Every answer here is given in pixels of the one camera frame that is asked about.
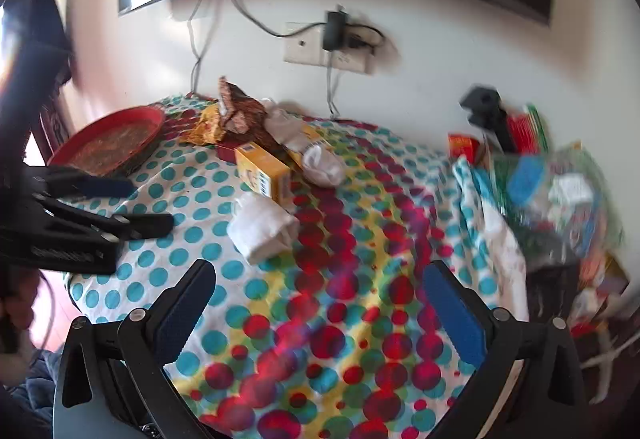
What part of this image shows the red round tray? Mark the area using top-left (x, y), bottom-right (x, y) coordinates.
top-left (47, 106), bottom-right (167, 178)

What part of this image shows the red snack packet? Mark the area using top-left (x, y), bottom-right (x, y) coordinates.
top-left (447, 133), bottom-right (483, 165)

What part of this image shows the white wall antenna socket plate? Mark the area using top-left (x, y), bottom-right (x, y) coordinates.
top-left (283, 22), bottom-right (329, 66)

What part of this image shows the white plastic frame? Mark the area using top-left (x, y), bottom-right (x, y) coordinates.
top-left (575, 314), bottom-right (640, 405)

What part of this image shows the grey hanging cable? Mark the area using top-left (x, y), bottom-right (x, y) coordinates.
top-left (186, 0), bottom-right (210, 95)

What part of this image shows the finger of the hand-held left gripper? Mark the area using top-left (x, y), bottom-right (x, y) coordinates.
top-left (44, 198), bottom-right (175, 241)
top-left (47, 168), bottom-right (137, 198)

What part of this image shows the dark wooden furniture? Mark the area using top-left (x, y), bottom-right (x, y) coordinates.
top-left (27, 84), bottom-right (73, 160)

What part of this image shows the black plastic device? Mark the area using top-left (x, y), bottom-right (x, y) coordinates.
top-left (460, 86), bottom-right (518, 155)

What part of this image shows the red green packet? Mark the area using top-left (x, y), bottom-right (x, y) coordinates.
top-left (505, 104), bottom-right (551, 155)

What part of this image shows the yellow small box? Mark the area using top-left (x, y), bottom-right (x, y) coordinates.
top-left (282, 122), bottom-right (330, 170)
top-left (235, 142), bottom-right (293, 201)

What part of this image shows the black power adapter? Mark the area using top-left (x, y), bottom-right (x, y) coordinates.
top-left (322, 9), bottom-right (351, 51)

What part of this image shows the white wall power outlet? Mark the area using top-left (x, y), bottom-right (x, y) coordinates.
top-left (325, 44), bottom-right (376, 76)

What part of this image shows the dark blue clothing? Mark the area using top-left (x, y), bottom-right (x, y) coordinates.
top-left (0, 349), bottom-right (66, 439)

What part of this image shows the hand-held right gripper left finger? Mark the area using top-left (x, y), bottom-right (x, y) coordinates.
top-left (52, 259), bottom-right (217, 439)

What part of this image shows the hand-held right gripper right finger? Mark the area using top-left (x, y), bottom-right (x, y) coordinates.
top-left (422, 260), bottom-right (588, 439)

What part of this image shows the yellow snack bag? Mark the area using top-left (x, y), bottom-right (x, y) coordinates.
top-left (179, 102), bottom-right (227, 146)

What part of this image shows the person's left hand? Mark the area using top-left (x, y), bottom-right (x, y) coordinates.
top-left (7, 269), bottom-right (43, 345)

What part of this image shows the polka dot tablecloth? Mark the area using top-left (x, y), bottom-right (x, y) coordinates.
top-left (65, 92), bottom-right (531, 439)

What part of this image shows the black adapter cable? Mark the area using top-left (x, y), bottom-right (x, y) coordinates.
top-left (229, 0), bottom-right (328, 39)

